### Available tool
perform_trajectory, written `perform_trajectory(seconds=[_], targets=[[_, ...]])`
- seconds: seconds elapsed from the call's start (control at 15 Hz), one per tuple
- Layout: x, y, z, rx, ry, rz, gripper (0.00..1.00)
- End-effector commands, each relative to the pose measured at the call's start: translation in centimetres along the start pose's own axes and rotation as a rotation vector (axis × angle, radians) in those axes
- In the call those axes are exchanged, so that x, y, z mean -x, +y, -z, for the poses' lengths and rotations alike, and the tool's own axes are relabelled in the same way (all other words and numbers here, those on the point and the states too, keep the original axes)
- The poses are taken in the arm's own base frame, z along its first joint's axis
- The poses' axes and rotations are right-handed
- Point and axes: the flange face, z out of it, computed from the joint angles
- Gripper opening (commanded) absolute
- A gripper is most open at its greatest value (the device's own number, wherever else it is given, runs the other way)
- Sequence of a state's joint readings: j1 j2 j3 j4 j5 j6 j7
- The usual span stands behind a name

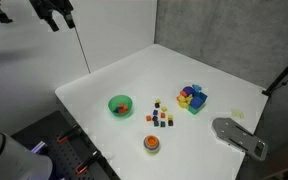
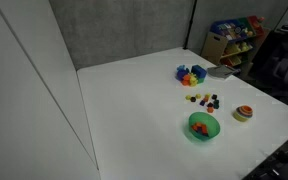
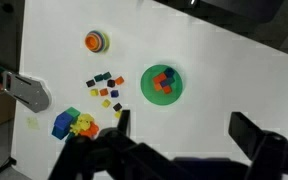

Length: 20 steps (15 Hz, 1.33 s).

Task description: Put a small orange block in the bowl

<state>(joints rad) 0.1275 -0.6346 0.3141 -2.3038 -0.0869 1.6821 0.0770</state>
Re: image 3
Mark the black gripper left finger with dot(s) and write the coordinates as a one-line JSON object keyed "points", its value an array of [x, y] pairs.
{"points": [[124, 121]]}

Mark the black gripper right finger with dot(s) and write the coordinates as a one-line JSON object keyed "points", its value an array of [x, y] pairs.
{"points": [[245, 131]]}

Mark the small orange block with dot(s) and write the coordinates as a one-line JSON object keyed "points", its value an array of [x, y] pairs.
{"points": [[104, 92], [119, 80], [157, 86], [167, 89], [159, 78]]}

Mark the small yellow block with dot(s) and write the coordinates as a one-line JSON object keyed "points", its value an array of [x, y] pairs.
{"points": [[106, 103], [94, 92], [117, 114]]}

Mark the green plastic bowl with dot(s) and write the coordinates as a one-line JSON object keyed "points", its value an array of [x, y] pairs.
{"points": [[150, 95]]}

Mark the small green block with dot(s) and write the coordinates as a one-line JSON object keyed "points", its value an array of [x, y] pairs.
{"points": [[107, 75], [98, 77]]}

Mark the small black block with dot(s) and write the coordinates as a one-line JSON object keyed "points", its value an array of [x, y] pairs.
{"points": [[90, 83]]}

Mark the large green building block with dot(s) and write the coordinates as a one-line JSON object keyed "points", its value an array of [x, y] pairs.
{"points": [[73, 112]]}

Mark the small purple block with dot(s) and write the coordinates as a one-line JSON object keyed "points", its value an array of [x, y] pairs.
{"points": [[167, 83]]}

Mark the large blue building block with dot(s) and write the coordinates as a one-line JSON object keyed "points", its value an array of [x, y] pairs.
{"points": [[61, 125]]}

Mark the small dark blue block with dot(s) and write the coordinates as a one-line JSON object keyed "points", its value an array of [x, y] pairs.
{"points": [[169, 72]]}

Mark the orange toy piece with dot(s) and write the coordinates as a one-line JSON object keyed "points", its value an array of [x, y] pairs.
{"points": [[90, 129]]}

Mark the yellow toy piece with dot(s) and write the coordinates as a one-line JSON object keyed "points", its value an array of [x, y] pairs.
{"points": [[82, 121]]}

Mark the rainbow stacking cups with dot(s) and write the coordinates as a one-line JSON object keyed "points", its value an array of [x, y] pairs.
{"points": [[96, 41]]}

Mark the pale yellow sticky note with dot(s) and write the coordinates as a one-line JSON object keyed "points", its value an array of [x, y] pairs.
{"points": [[32, 123]]}

